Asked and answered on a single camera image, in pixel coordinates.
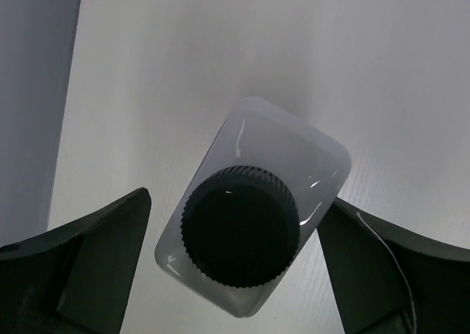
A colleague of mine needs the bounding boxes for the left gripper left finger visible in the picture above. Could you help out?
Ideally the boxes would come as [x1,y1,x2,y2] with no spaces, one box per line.
[1,188,151,333]

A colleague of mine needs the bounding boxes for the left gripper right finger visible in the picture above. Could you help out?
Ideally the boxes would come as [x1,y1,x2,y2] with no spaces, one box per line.
[317,199,469,333]

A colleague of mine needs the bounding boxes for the clear bottle black cap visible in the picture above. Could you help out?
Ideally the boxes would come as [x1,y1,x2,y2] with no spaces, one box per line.
[154,97,352,318]

